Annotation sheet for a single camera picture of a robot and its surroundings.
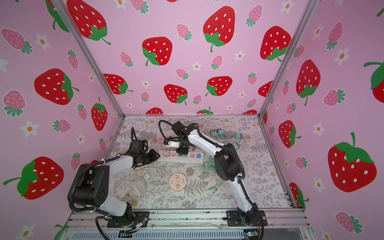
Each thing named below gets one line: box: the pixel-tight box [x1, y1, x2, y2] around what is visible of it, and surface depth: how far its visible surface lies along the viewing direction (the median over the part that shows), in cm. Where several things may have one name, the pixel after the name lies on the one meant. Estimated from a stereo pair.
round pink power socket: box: [169, 172, 187, 192], surface depth 85 cm
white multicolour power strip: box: [157, 150, 205, 163], surface depth 95 cm
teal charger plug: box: [233, 133, 243, 140], surface depth 109 cm
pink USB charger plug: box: [162, 149, 170, 157], surface depth 94 cm
